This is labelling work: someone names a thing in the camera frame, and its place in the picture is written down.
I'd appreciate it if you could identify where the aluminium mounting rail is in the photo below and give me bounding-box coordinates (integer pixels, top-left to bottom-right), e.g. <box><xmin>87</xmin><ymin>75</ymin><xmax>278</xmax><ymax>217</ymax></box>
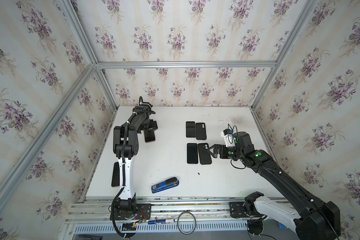
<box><xmin>65</xmin><ymin>197</ymin><xmax>245</xmax><ymax>224</ymax></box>

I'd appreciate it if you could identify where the blue marker pen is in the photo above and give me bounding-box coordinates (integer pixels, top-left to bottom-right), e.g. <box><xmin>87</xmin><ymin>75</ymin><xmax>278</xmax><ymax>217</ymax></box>
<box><xmin>148</xmin><ymin>219</ymin><xmax>176</xmax><ymax>225</ymax></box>

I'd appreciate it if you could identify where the black cable ring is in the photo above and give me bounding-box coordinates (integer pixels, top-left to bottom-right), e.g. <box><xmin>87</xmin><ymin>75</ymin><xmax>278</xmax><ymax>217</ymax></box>
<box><xmin>176</xmin><ymin>211</ymin><xmax>197</xmax><ymax>235</ymax></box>

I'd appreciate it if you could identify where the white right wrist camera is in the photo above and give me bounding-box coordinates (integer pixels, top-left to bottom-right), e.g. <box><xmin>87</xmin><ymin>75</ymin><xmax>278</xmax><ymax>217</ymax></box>
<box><xmin>221</xmin><ymin>129</ymin><xmax>236</xmax><ymax>148</ymax></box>

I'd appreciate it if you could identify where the blue black stapler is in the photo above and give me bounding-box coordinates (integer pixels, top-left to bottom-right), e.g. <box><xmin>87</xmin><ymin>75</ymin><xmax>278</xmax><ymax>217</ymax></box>
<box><xmin>151</xmin><ymin>177</ymin><xmax>180</xmax><ymax>194</ymax></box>

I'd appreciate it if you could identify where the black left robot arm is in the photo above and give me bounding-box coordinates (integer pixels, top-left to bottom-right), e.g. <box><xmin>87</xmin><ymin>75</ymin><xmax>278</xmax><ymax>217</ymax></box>
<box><xmin>110</xmin><ymin>97</ymin><xmax>158</xmax><ymax>221</ymax></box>

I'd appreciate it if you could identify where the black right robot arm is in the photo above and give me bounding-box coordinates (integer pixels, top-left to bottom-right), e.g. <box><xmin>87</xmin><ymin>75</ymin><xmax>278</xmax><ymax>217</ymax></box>
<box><xmin>204</xmin><ymin>129</ymin><xmax>341</xmax><ymax>240</ymax></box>

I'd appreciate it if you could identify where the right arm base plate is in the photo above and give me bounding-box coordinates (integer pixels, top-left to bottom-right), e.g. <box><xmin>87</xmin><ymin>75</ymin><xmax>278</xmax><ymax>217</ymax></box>
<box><xmin>229</xmin><ymin>202</ymin><xmax>251</xmax><ymax>219</ymax></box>

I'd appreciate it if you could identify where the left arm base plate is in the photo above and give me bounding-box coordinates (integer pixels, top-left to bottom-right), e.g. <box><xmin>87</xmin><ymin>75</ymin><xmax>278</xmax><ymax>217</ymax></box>
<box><xmin>108</xmin><ymin>204</ymin><xmax>152</xmax><ymax>221</ymax></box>

